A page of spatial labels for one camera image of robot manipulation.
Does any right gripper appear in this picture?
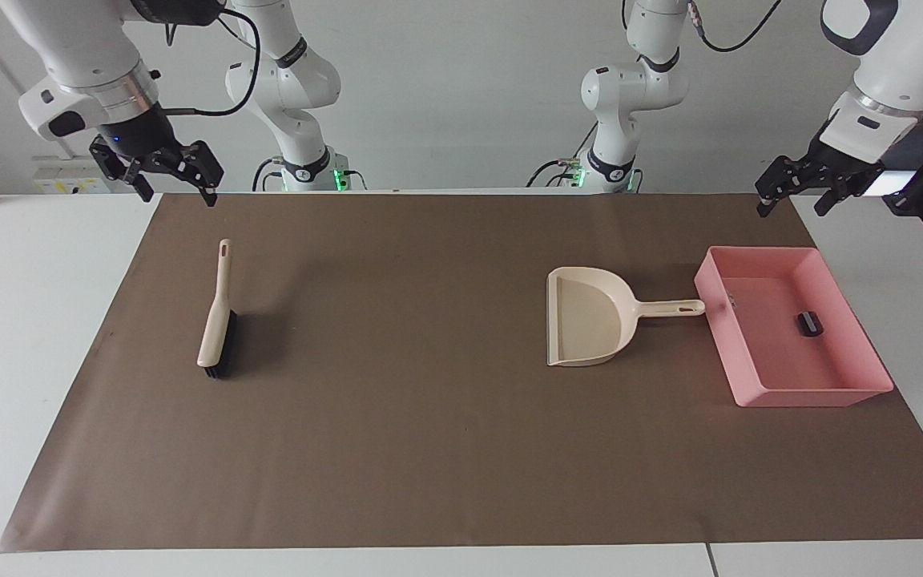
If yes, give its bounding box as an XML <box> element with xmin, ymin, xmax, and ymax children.
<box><xmin>90</xmin><ymin>102</ymin><xmax>225</xmax><ymax>208</ymax></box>

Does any beige brush with black bristles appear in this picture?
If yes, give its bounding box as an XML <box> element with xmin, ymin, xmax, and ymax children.
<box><xmin>195</xmin><ymin>238</ymin><xmax>239</xmax><ymax>380</ymax></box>

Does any black cable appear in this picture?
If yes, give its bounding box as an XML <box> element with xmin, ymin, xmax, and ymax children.
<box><xmin>687</xmin><ymin>0</ymin><xmax>784</xmax><ymax>54</ymax></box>
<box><xmin>163</xmin><ymin>6</ymin><xmax>262</xmax><ymax>118</ymax></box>
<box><xmin>251</xmin><ymin>155</ymin><xmax>286</xmax><ymax>192</ymax></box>
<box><xmin>525</xmin><ymin>158</ymin><xmax>587</xmax><ymax>190</ymax></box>

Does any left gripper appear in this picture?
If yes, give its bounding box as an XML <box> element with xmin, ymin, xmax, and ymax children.
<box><xmin>756</xmin><ymin>137</ymin><xmax>886</xmax><ymax>219</ymax></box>

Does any beige plastic dustpan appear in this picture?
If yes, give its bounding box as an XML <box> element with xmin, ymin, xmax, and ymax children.
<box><xmin>546</xmin><ymin>266</ymin><xmax>707</xmax><ymax>369</ymax></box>

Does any white power strip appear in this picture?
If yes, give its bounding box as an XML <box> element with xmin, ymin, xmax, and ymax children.
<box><xmin>31</xmin><ymin>155</ymin><xmax>112</xmax><ymax>196</ymax></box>

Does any pink plastic bin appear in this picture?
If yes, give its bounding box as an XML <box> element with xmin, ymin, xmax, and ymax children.
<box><xmin>693</xmin><ymin>245</ymin><xmax>896</xmax><ymax>409</ymax></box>

